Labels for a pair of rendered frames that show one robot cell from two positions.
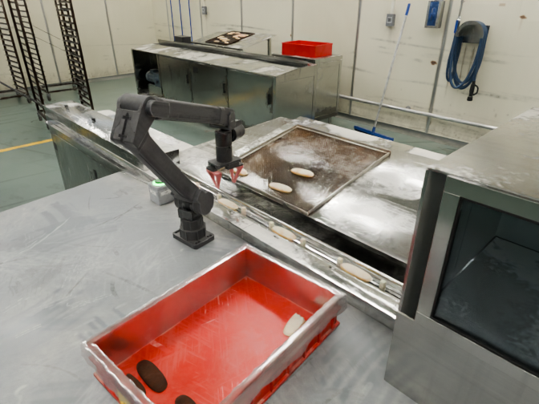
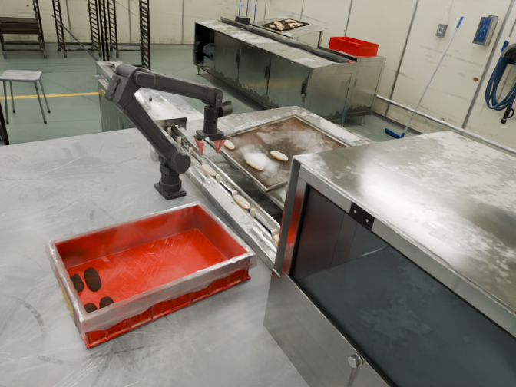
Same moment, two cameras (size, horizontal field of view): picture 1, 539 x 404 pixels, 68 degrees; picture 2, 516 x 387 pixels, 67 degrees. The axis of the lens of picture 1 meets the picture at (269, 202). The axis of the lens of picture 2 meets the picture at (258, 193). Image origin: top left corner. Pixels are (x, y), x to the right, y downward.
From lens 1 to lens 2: 0.33 m
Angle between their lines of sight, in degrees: 8
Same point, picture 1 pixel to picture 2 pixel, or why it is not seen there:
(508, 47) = not seen: outside the picture
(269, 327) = (195, 268)
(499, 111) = not seen: outside the picture
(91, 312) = (69, 227)
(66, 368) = (36, 260)
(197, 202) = (173, 161)
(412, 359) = (278, 309)
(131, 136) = (118, 97)
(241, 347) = (166, 276)
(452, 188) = (302, 175)
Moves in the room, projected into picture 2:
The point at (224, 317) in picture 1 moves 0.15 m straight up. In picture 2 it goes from (164, 253) to (163, 212)
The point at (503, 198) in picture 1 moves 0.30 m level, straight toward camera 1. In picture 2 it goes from (326, 187) to (188, 249)
